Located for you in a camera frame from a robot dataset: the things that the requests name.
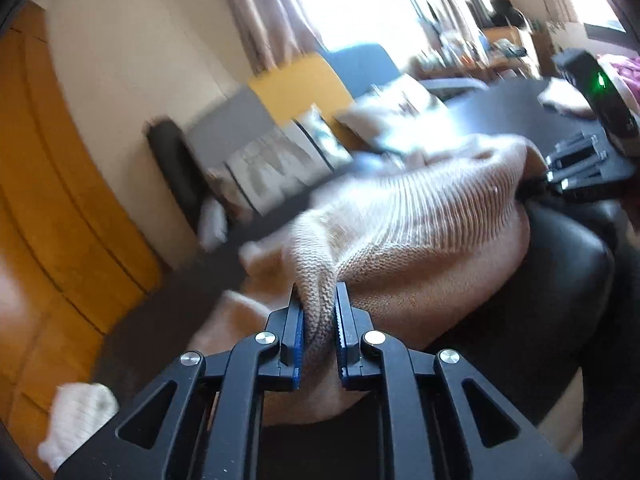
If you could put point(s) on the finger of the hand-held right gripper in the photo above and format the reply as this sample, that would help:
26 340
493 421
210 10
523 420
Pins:
582 185
577 152

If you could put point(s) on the black rolled mat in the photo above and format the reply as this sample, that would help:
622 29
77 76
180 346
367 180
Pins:
175 170

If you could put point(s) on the tiger print cushion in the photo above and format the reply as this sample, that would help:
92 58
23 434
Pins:
280 160

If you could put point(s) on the beige knitted sweater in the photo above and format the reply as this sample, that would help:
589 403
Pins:
400 240

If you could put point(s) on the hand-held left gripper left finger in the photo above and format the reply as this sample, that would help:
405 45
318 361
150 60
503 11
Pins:
296 345

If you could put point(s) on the light grey armrest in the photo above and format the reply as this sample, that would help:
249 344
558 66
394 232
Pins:
450 84

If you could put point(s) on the wooden panelled wardrobe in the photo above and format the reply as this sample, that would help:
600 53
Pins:
50 185

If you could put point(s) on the cluttered wooden shelf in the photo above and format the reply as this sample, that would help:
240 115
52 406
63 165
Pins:
475 55

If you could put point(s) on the deer print cushion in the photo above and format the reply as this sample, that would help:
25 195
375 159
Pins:
400 100

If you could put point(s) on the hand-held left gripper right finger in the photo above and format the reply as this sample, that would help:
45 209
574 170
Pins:
342 342

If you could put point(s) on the grey yellow blue sofa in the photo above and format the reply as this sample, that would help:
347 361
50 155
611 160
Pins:
300 80

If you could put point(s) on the white cloth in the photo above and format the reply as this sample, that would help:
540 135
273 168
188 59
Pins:
75 425

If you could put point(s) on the bright window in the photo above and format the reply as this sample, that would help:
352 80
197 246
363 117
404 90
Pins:
380 5

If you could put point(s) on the cream cloth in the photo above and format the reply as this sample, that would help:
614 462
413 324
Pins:
565 100

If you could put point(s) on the pink cloth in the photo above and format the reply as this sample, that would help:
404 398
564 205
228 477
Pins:
625 75

